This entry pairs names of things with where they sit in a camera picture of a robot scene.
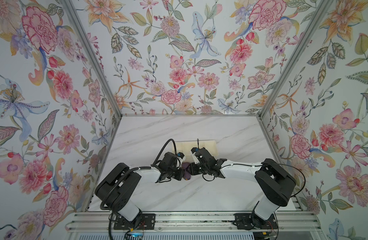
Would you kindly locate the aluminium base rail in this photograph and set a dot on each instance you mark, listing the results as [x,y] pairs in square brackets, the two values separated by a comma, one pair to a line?
[289,225]

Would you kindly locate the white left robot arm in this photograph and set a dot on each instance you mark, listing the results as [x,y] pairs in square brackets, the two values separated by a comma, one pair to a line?
[118,186]

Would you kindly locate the aluminium corner post left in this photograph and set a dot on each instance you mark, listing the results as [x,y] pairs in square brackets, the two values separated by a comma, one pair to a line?
[83,37]

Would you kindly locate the cream compartment tray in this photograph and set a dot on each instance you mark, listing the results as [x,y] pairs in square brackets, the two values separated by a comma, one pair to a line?
[186,147]

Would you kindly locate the purple sock with beige toe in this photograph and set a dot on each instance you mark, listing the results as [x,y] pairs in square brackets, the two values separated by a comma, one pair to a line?
[186,169]

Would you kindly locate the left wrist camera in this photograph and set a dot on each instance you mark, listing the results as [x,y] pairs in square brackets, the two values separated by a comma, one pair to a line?
[181,157]

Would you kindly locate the aluminium corner post right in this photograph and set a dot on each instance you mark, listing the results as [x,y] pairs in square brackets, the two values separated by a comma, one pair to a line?
[296,54]

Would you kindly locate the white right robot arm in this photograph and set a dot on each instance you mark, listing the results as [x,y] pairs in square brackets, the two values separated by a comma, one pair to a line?
[275,182]

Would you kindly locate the aluminium corner post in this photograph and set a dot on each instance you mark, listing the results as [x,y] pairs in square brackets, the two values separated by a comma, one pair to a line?
[83,37]
[296,54]

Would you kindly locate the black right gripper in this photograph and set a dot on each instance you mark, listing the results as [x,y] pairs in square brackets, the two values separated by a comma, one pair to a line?
[192,168]

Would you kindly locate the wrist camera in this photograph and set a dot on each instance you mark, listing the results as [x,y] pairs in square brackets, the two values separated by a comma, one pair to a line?
[194,150]
[181,157]

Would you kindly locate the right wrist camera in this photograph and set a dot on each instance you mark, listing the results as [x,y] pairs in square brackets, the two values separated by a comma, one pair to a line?
[194,150]

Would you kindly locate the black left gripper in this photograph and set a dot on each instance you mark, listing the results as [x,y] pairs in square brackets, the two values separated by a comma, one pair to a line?
[180,176]

